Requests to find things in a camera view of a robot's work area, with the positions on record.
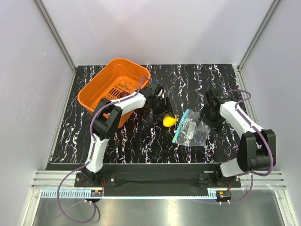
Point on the orange plastic basket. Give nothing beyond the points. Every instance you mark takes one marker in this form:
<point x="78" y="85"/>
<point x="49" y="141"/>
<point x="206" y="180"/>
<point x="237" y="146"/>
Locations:
<point x="108" y="82"/>

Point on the dark red plum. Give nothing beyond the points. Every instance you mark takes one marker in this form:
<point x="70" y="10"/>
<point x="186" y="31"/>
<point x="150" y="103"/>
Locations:
<point x="123" y="94"/>

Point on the connector box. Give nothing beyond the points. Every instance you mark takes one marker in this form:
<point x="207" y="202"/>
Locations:
<point x="97" y="192"/>
<point x="224" y="196"/>

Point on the right connector box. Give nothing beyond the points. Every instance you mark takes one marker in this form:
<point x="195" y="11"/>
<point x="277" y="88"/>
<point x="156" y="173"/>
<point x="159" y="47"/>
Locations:
<point x="224" y="196"/>

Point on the left connector box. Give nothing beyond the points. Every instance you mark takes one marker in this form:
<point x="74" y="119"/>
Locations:
<point x="97" y="192"/>

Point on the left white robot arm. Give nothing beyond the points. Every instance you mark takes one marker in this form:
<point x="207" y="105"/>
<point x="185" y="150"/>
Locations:
<point x="106" y="119"/>

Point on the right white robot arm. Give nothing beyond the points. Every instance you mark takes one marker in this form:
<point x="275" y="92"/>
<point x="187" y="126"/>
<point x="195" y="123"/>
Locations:
<point x="257" y="148"/>

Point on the yellow lemon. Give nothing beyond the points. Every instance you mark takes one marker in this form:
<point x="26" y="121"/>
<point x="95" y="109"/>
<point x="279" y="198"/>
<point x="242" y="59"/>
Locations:
<point x="169" y="121"/>

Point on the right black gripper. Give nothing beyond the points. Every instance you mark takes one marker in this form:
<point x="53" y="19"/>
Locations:
<point x="215" y="126"/>

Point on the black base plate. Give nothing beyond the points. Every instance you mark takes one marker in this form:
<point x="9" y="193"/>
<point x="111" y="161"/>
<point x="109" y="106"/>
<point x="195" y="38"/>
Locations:
<point x="178" y="167"/>

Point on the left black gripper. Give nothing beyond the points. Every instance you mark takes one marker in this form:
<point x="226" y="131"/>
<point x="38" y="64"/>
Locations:
<point x="164" y="108"/>

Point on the aluminium frame rail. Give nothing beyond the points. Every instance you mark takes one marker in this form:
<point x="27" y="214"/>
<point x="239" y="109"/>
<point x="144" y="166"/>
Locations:
<point x="114" y="178"/>

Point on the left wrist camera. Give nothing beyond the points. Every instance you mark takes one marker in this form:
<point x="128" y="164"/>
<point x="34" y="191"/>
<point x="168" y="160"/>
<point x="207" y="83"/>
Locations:
<point x="156" y="89"/>

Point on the clear zip top bag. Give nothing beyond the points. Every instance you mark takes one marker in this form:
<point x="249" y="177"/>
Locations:
<point x="192" y="131"/>

